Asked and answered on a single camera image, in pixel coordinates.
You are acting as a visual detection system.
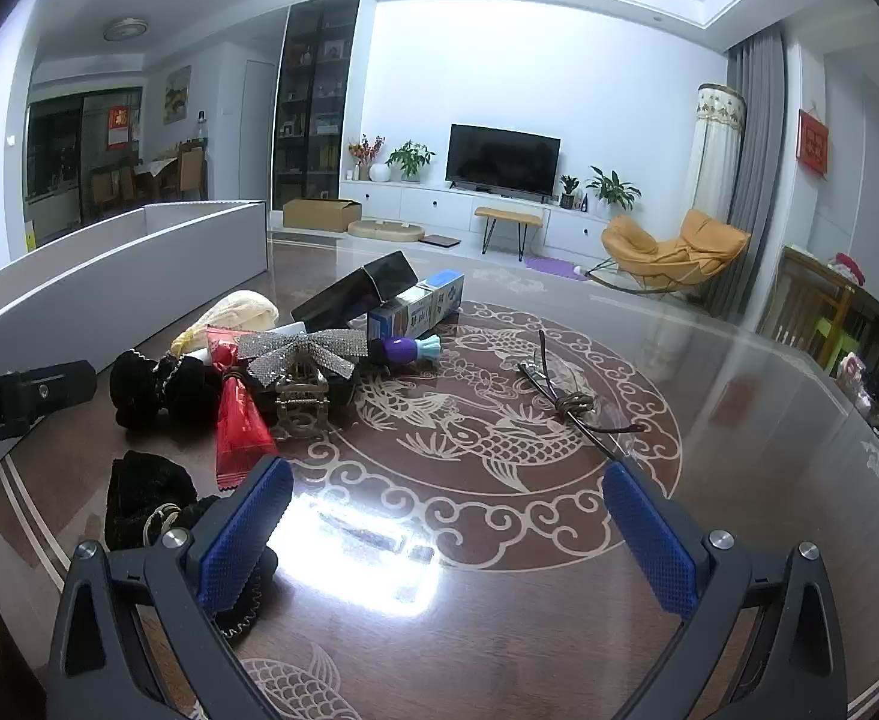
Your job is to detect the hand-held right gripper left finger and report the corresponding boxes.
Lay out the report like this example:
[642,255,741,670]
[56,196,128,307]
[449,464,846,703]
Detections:
[45,454,295,720]

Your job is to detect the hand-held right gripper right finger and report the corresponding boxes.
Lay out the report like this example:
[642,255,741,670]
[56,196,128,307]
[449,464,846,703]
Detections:
[602,457,849,720]

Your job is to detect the black velvet scrunchie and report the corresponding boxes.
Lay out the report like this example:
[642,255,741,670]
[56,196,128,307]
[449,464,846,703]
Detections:
[104,451,279,646]
[109,351,223,430]

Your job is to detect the white board panel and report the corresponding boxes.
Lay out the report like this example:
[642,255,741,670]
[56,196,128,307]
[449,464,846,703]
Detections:
[0,200,269,488]

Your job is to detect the black carton box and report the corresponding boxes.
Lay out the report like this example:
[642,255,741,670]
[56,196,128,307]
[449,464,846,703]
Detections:
[291,250,419,332]

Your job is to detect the blue white ointment box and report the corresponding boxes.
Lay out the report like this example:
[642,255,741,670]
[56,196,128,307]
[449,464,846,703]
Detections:
[368,272,464,342]

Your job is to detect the brown patterned glass desktop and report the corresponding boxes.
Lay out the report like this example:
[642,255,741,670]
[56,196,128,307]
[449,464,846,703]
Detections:
[0,229,879,720]

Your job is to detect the red snack packet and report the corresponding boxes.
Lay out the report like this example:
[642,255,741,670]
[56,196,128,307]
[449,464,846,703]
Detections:
[206,326,279,482]

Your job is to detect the thin framed glasses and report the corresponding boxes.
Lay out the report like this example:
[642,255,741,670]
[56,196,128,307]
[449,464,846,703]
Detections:
[518,330,646,460]

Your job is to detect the silver rhinestone bow hair clip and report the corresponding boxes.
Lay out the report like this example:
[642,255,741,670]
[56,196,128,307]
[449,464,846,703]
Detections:
[238,330,358,385]

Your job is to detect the cream knitted sock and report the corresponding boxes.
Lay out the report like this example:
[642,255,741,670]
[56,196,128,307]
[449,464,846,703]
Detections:
[171,290,280,353]

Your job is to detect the purple teal toy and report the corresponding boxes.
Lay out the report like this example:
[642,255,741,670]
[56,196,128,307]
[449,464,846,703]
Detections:
[368,335,448,370]

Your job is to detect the purple floor mat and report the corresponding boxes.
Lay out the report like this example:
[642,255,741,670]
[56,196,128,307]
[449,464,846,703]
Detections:
[523,255,590,282]

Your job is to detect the orange lounge chair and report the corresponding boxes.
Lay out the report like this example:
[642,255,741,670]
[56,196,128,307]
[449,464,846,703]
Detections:
[585,208,752,299]

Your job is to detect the cardboard box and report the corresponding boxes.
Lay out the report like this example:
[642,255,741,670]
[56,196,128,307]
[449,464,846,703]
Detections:
[283,198,363,233]

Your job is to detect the round beige cushion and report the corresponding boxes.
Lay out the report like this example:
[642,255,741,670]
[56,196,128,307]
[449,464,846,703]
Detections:
[349,219,425,243]

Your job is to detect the framed landscape painting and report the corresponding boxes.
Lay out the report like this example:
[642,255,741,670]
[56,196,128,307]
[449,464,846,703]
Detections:
[164,65,192,125]

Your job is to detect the wooden bench with black legs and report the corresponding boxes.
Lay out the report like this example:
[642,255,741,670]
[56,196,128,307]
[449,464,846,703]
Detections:
[474,206,544,262]

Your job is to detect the large leafy potted plant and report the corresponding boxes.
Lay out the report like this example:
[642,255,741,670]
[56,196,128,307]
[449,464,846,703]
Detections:
[585,165,643,212]

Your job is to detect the white door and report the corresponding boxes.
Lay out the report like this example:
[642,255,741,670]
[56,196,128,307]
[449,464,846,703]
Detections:
[242,60,275,202]

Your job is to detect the white tv cabinet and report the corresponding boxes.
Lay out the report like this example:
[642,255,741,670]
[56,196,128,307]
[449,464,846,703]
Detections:
[339,178,613,260]

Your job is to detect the round ceiling lamp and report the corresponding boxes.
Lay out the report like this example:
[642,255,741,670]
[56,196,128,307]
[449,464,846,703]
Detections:
[103,15,150,42]

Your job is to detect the air conditioner with white cover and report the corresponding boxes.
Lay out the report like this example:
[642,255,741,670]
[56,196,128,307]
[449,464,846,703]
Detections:
[685,82,746,241]

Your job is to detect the grey curtain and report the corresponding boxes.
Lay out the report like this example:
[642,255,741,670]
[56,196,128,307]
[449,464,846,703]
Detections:
[707,26,785,320]

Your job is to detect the red flowers in vase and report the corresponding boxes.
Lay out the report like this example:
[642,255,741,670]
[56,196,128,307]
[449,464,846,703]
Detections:
[347,133,391,183]

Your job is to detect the black television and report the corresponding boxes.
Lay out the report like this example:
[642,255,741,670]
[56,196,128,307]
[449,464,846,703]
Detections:
[445,123,562,203]

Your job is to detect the green potted plant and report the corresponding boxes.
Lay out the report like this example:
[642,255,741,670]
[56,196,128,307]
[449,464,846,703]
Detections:
[386,139,436,185]

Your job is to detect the dark glass display cabinet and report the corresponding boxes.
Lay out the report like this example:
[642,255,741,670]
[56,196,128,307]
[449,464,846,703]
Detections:
[270,0,363,211]

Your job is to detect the red wall hanging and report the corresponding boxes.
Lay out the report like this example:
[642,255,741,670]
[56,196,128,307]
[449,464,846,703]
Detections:
[796,109,830,179]

